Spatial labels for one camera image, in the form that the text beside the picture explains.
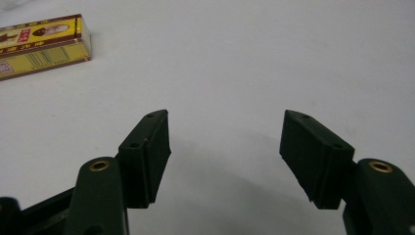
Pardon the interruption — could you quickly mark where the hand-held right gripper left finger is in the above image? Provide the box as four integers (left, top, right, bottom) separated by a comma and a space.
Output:
64, 109, 172, 235

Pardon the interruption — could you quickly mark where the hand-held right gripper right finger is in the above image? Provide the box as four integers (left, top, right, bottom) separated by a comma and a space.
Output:
279, 109, 415, 235

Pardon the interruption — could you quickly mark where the yellow and brown box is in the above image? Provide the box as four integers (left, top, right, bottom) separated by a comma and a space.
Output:
0, 13, 92, 82

